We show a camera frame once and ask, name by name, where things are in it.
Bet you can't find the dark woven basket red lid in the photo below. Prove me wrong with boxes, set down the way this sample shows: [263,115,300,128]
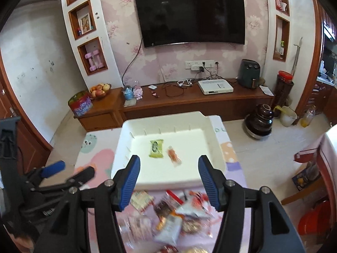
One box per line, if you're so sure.
[272,70,294,109]

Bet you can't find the white red snack packet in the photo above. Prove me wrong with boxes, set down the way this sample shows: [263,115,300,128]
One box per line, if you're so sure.
[130,191,154,213]

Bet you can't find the white plastic storage bin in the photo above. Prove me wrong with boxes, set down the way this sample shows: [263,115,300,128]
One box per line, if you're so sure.
[111,111,227,190]

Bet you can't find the white grey snack bag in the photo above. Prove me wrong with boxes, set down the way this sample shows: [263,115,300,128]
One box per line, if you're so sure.
[154,214,185,246]

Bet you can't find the white plastic bucket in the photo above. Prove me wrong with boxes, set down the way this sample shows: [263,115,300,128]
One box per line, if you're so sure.
[274,105,298,127]

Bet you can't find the white wall power strip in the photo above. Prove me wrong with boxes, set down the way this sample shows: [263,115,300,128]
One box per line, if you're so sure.
[185,60,215,71]

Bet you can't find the pink toy figure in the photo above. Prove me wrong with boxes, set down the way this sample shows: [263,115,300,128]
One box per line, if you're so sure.
[133,86,143,101]

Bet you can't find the white set-top box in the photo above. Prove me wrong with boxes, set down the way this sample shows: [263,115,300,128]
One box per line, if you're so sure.
[198,79,234,95]

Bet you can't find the fruit bowl with apples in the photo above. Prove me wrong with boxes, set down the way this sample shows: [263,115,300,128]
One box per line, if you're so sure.
[89,83,111,99]

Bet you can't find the framed photo on shelf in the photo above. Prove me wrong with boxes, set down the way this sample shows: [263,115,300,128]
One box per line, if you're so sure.
[79,13,92,34]

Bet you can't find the brown wooden tv cabinet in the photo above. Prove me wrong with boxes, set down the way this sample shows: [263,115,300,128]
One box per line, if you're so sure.
[76,79,274,132]

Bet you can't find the pink dumbbells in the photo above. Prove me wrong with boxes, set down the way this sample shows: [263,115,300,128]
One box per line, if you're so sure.
[84,49,104,72]

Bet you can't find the clear cracker packet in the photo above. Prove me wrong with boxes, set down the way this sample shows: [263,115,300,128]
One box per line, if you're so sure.
[118,215,153,243]

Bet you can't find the red round cookie tin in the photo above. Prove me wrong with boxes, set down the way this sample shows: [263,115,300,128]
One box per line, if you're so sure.
[68,91,92,117]

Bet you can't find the blue snow globe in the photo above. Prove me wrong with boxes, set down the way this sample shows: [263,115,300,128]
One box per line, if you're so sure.
[122,86,134,101]

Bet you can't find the yellow liquid plastic bottle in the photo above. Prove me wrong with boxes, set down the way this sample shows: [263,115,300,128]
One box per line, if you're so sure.
[300,105,316,128]

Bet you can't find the black wall television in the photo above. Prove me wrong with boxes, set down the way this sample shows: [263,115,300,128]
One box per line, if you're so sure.
[135,0,246,48]

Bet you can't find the orange snack packet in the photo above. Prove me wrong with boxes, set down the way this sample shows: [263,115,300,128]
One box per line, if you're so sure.
[167,146,182,166]

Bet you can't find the cartoon pink purple tablecloth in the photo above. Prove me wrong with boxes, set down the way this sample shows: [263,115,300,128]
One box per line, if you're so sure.
[73,115,254,253]

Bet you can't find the green snack packet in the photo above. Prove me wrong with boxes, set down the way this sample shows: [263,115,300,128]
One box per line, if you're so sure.
[149,139,163,158]

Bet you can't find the dark brown ceramic jar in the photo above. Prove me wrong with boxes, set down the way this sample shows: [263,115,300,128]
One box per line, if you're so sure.
[244,104,274,140]

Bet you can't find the dark green air fryer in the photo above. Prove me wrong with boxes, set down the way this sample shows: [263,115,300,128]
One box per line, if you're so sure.
[237,59,261,89]

